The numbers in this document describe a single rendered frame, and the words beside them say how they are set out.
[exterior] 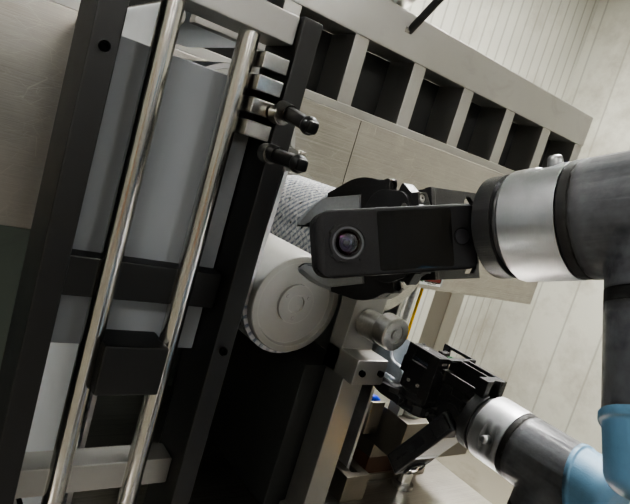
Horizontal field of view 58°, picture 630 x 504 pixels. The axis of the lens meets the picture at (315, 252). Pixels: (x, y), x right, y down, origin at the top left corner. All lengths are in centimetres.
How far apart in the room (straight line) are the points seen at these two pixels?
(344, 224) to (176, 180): 15
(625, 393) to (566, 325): 316
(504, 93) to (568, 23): 244
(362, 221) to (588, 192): 14
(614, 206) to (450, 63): 91
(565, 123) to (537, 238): 121
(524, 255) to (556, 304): 316
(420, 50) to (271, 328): 68
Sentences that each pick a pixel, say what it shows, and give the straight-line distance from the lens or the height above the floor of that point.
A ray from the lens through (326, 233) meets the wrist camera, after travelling 37.
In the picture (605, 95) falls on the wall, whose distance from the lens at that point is 370.
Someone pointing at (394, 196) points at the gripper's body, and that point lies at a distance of 43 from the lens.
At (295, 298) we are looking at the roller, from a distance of 67.
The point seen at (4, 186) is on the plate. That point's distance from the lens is 87.
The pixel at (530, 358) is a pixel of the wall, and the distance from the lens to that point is 361.
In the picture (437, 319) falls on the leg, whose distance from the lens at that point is 167.
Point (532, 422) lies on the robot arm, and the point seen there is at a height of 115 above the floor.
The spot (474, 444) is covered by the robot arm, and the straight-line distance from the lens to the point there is 68.
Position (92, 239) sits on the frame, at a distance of 45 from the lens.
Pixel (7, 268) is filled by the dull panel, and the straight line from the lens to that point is 90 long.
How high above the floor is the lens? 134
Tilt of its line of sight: 8 degrees down
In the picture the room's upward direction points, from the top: 17 degrees clockwise
